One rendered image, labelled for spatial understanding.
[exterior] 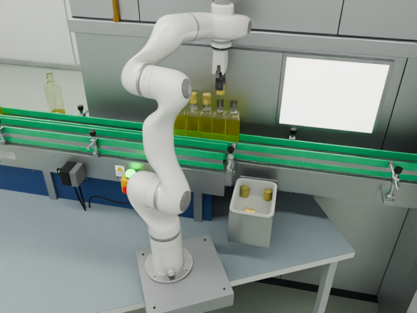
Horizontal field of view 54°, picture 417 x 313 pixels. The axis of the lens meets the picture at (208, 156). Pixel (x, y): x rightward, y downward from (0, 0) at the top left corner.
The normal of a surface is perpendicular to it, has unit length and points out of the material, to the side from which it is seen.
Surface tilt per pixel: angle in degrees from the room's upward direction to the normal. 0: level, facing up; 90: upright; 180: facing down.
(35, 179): 90
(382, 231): 90
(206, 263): 2
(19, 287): 0
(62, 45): 90
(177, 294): 2
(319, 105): 90
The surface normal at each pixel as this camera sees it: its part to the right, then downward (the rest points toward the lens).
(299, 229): 0.00, -0.83
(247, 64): -0.21, 0.55
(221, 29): 0.25, 0.43
